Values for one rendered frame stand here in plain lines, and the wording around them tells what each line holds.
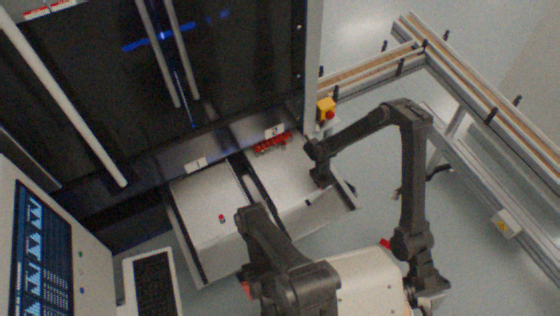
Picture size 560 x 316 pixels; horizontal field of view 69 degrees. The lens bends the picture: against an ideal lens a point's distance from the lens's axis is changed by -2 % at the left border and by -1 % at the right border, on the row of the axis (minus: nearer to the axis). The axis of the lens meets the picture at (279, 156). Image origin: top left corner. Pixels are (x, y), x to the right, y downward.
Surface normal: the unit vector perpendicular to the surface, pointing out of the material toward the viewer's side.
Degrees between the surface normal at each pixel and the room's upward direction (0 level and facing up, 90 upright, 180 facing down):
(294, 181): 0
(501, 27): 0
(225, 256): 0
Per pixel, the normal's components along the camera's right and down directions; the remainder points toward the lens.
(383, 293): 0.16, 0.25
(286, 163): -0.03, -0.53
